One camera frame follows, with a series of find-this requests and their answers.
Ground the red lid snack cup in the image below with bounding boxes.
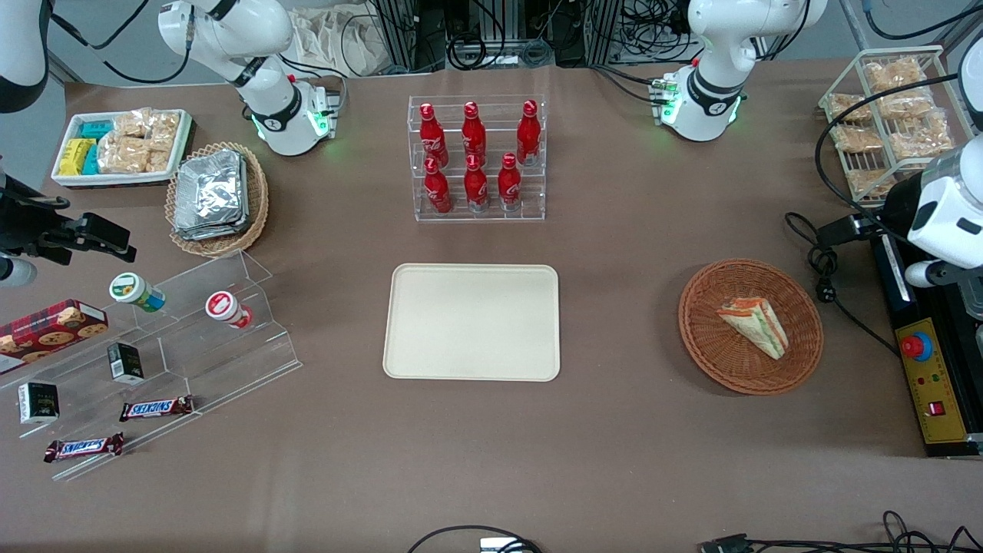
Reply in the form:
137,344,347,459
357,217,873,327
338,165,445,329
205,290,254,330

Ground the light wicker basket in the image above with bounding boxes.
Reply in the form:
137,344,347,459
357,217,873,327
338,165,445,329
165,141,270,258

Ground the clear acrylic bottle rack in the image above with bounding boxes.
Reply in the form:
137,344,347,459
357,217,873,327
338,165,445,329
407,94,548,224

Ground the triangle sandwich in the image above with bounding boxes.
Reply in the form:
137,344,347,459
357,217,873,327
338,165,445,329
717,297,790,361

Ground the black machine with yellow panel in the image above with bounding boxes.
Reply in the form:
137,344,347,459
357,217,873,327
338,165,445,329
869,230,983,459

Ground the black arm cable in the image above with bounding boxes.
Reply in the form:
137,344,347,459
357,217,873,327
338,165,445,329
813,72,962,228

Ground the clear acrylic stepped display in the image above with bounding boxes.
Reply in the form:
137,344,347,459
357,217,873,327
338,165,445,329
0,250,303,483

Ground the white wire rack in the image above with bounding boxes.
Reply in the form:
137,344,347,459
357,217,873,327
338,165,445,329
818,45,978,210

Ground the beige plastic serving tray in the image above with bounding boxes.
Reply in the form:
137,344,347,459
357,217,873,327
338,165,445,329
382,263,561,382

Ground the beige cloth bag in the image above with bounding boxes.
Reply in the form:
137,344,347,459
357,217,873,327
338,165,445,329
288,6,386,78

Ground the black looped cable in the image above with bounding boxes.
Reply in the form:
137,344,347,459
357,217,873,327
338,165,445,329
405,525,543,553

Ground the snickers chocolate bar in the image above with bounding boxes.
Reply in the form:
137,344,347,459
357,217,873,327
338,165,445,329
44,432,125,464
119,395,196,423

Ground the white rectangular snack tray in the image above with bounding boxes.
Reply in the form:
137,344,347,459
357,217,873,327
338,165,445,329
51,109,194,190

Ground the green lid snack cup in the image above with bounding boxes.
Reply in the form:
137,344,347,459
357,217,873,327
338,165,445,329
108,272,167,313

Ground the black power cable with plug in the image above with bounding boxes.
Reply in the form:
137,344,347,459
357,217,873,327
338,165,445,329
785,213,901,358

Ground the black connector with cables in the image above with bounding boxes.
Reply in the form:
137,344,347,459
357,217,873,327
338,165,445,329
699,510,983,553

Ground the red cola bottle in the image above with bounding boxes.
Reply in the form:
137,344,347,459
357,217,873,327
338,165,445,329
419,103,449,167
516,100,542,167
423,157,453,215
462,101,488,164
498,153,523,213
464,154,490,214

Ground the silver foil pack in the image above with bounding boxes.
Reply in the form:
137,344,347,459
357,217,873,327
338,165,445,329
174,150,246,231
174,154,251,242

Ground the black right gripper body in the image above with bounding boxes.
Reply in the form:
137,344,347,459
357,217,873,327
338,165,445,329
0,177,137,266

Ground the yellow snack pack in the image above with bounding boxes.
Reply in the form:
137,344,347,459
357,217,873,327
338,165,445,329
58,138,94,177

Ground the brown wicker basket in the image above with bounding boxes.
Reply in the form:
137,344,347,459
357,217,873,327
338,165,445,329
678,259,825,396

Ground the bagged rice snack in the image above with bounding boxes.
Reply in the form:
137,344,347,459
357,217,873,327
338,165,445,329
863,58,927,94
889,111,955,161
831,124,885,154
847,169,901,197
828,92,873,124
875,88,935,121

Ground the small black box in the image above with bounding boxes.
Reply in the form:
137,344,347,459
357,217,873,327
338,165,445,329
107,343,146,386
18,382,61,426

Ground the red plaid cookie box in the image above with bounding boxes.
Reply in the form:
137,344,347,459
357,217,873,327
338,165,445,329
0,299,109,366

